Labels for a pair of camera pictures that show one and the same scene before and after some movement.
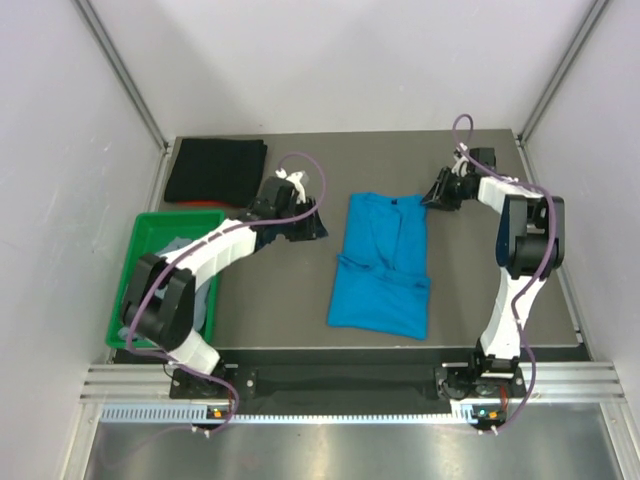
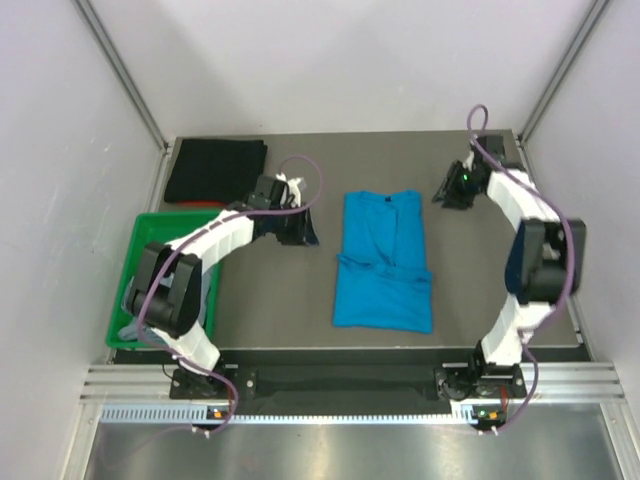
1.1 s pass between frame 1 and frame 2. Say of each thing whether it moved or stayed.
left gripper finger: moved
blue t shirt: stayed
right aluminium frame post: stayed
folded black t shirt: stayed
